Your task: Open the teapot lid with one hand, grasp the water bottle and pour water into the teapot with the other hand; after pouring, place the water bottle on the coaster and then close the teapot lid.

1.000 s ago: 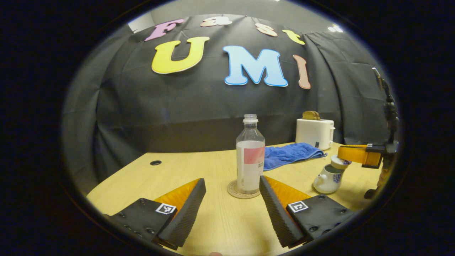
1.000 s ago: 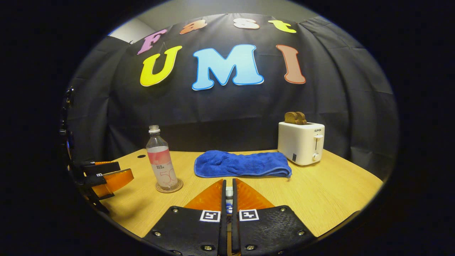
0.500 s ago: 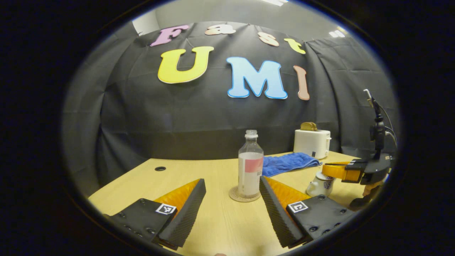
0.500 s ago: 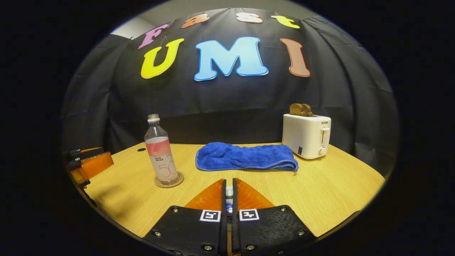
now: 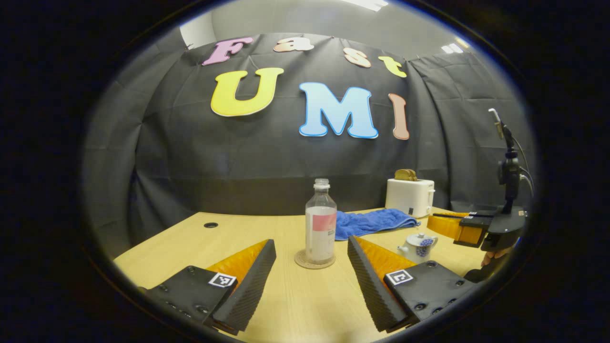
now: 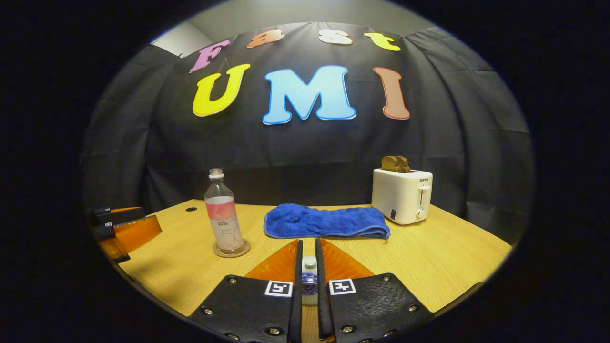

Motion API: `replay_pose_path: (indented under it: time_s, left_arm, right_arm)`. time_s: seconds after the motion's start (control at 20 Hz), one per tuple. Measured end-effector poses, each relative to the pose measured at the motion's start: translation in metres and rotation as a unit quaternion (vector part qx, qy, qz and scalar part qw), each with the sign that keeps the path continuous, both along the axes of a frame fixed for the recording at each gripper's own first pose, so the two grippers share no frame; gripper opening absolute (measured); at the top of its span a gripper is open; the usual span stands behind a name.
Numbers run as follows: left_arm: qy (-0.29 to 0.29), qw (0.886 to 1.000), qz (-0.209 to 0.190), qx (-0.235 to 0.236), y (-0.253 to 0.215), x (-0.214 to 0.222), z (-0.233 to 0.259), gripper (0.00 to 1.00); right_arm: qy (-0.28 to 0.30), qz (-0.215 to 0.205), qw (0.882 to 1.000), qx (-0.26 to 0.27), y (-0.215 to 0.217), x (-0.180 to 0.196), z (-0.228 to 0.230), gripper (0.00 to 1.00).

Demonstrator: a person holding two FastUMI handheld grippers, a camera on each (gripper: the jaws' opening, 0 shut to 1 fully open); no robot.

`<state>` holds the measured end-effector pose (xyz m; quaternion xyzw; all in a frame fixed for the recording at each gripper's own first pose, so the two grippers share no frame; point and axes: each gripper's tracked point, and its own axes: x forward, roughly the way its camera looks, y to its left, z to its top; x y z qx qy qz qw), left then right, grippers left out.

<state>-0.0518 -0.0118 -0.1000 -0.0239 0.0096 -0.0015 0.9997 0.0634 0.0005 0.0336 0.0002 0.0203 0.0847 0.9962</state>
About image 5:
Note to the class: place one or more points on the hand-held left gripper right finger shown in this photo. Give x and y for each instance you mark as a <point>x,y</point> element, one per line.
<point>374,290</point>

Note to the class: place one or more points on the white teacup blue flower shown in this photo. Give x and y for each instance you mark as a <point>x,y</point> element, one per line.
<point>419,252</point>

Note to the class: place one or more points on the white toaster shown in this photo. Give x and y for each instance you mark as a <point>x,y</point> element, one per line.
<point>407,197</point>

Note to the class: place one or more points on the round wooden coaster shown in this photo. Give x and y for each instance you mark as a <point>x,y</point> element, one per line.
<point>314,267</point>

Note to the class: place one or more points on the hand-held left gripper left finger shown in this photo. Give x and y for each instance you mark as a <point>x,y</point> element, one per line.
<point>248,290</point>

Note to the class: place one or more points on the clear water bottle pink label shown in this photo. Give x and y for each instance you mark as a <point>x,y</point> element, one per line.
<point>320,238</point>

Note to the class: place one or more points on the blue towel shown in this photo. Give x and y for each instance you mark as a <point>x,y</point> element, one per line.
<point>371,223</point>

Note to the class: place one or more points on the ceiling light panel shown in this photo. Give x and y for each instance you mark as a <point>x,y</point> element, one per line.
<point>452,48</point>
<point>367,4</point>

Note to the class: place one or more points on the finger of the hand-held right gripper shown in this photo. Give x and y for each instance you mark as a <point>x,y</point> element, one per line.
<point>452,215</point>
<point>472,233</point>

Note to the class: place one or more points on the toasted bread slice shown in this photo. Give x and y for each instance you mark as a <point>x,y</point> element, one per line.
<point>401,176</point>
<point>411,174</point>

